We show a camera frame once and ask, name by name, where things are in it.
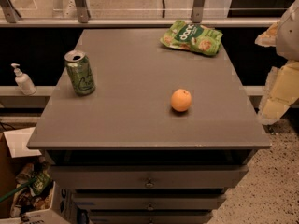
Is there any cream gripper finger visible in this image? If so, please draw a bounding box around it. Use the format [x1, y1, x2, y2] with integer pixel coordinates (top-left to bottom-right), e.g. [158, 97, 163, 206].
[258, 61, 299, 125]
[255, 22, 278, 47]

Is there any orange fruit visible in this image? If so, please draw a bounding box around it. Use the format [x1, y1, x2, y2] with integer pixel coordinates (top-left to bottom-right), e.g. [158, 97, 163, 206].
[171, 89, 192, 112]

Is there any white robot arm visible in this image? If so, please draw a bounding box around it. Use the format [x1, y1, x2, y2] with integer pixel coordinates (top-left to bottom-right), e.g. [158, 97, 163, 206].
[255, 0, 299, 125]

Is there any green snack bag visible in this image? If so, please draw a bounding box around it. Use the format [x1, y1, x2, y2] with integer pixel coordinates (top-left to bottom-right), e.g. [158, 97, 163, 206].
[160, 20, 223, 56]

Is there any grey drawer cabinet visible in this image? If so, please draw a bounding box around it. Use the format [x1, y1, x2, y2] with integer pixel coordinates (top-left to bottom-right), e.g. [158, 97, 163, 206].
[29, 28, 270, 224]

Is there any green soda can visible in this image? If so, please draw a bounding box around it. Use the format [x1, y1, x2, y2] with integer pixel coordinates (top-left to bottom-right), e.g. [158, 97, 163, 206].
[64, 50, 95, 96]

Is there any white pump bottle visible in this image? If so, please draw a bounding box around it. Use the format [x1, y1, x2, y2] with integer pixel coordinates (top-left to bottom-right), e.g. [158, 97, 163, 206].
[11, 63, 36, 95]

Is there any white cardboard box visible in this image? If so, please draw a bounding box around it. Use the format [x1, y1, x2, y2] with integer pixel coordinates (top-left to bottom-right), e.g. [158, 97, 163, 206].
[0, 183, 93, 224]

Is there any cardboard box with trash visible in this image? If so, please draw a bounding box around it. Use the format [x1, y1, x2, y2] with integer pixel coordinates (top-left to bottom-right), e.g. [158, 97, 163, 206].
[0, 128, 55, 224]

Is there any metal railing frame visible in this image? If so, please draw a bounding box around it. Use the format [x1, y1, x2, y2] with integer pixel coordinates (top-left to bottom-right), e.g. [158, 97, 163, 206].
[0, 0, 294, 28]

